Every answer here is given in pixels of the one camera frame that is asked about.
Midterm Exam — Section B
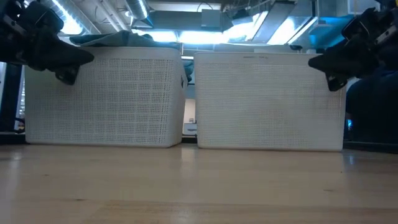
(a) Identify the bright blue garment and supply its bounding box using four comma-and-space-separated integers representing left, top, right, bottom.
182, 59, 195, 83

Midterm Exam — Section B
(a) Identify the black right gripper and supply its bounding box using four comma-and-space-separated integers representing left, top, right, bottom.
307, 5, 398, 93

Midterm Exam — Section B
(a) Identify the large sheet metal duct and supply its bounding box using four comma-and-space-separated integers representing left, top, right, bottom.
251, 0, 318, 45

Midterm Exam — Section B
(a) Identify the white perforated plastic basket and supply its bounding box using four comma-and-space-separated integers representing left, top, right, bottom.
193, 51, 347, 152
24, 46, 188, 149

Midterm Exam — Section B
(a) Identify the light blue denim garment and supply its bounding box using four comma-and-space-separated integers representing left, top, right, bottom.
68, 29, 182, 52

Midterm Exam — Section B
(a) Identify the grey ceiling unit box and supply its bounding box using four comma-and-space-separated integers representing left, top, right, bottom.
200, 9, 226, 32

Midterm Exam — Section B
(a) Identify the silver spiral ventilation duct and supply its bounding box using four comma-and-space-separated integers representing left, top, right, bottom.
125, 0, 154, 29

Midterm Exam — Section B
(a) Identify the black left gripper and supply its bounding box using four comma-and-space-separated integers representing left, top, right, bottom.
0, 0, 95, 86

